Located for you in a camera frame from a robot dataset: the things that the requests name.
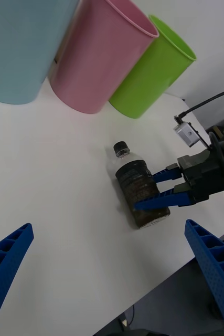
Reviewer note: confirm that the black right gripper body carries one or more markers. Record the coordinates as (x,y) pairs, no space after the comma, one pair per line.
(203,178)

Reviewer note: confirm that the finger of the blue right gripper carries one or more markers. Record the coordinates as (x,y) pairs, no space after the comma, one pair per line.
(169,173)
(166,200)

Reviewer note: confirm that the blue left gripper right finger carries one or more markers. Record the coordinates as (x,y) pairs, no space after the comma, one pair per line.
(219,273)

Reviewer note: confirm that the dark drink plastic bottle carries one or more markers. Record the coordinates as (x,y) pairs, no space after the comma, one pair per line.
(132,178)

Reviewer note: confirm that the pink plastic bin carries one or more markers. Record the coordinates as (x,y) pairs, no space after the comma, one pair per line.
(96,65)

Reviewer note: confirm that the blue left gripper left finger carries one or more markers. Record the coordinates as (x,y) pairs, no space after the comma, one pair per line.
(6,267)

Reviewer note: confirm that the green plastic bin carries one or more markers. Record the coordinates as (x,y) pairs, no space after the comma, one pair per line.
(148,78)

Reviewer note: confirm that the pale blue plastic bin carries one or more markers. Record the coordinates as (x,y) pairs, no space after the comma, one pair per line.
(17,52)

